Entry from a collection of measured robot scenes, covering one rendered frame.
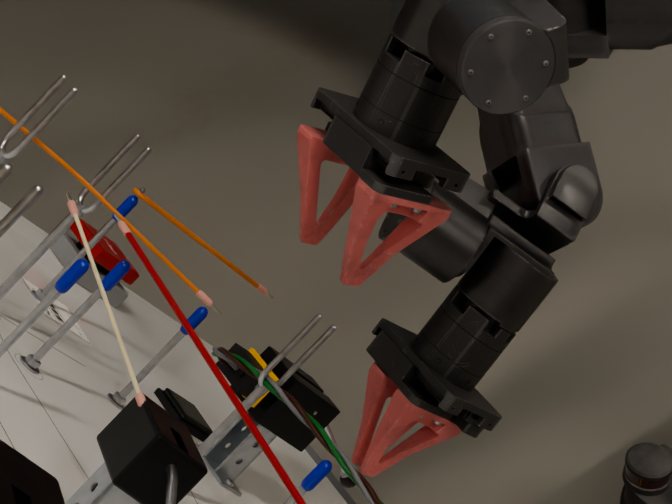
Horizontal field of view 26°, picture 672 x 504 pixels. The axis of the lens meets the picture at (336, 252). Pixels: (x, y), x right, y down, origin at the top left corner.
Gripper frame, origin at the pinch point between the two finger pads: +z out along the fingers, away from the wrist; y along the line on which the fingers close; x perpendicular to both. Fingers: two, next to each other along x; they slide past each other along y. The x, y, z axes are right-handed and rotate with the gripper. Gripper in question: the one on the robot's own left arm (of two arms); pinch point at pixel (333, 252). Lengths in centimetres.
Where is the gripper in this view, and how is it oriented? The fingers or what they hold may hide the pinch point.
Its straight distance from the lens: 95.5
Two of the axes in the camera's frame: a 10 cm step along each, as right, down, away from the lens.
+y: 4.9, 5.0, -7.1
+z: -4.2, 8.5, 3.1
